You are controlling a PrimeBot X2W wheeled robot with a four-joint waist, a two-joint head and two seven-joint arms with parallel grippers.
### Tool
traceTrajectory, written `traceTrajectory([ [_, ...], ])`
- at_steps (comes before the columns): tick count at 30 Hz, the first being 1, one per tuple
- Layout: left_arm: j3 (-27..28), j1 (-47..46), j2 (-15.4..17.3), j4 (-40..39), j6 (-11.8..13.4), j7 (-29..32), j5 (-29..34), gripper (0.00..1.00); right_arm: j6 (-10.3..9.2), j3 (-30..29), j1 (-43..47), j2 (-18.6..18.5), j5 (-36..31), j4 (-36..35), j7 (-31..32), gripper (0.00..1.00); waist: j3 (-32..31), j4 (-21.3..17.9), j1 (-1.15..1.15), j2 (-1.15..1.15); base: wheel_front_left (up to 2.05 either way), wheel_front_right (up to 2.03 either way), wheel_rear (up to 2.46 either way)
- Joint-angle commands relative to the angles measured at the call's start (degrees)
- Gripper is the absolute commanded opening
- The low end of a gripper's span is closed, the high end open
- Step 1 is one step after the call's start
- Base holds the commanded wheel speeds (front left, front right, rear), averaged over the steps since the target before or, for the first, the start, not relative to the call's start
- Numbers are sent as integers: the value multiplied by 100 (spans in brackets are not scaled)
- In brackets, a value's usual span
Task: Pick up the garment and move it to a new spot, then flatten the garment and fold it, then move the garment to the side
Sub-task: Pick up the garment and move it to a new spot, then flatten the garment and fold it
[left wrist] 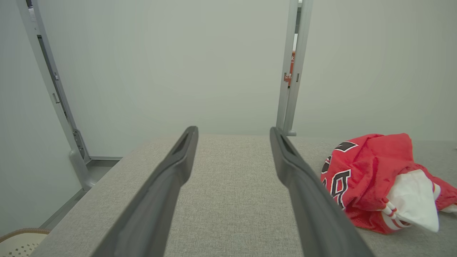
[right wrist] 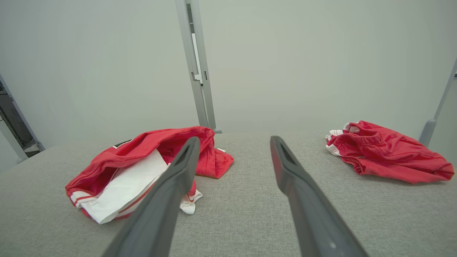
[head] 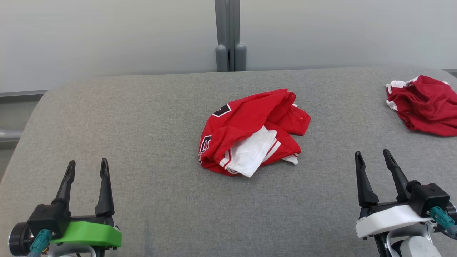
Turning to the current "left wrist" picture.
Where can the grey double partition post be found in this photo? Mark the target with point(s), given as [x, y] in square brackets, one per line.
[291, 103]

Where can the red Bulls 23 jersey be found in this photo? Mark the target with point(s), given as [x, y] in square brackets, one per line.
[375, 164]

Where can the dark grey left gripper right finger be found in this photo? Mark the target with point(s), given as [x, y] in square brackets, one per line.
[317, 214]

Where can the woven wicker laundry basket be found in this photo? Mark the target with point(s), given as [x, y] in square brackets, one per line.
[18, 244]

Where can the red sign behind partition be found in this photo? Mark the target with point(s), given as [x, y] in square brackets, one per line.
[290, 71]

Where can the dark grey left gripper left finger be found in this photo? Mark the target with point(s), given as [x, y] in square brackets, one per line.
[153, 207]

